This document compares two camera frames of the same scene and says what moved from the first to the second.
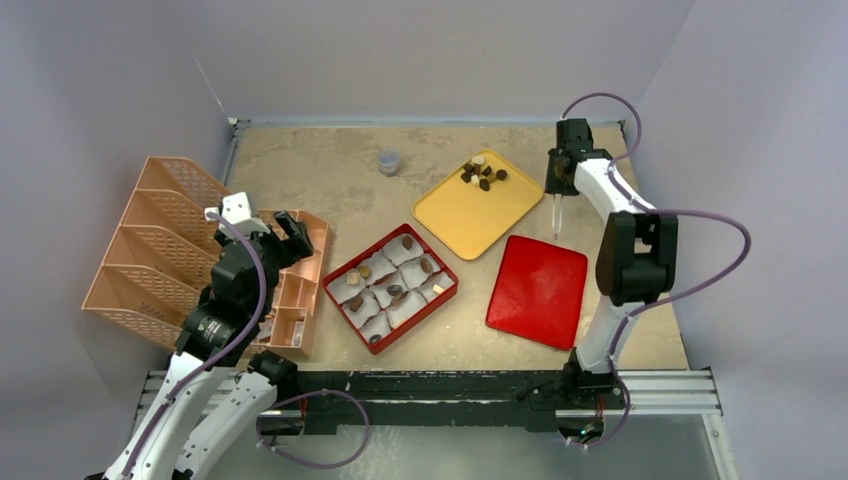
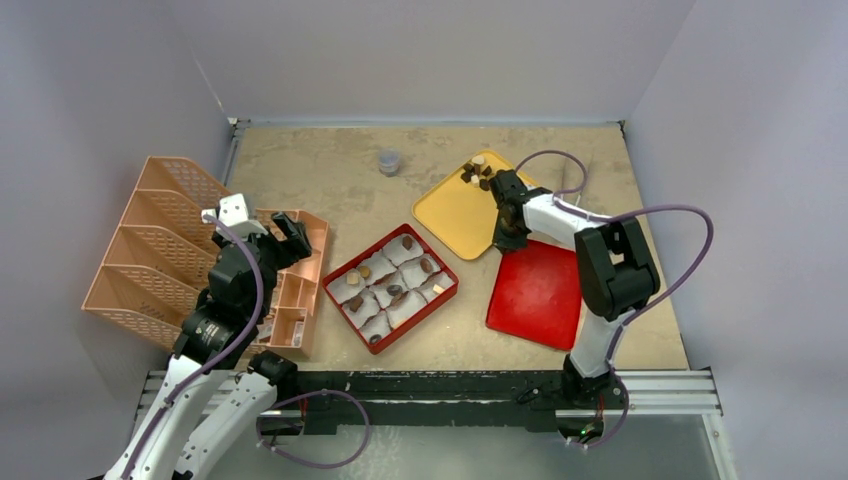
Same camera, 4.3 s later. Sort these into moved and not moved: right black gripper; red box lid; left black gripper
Moved: right black gripper
Not moved: red box lid; left black gripper
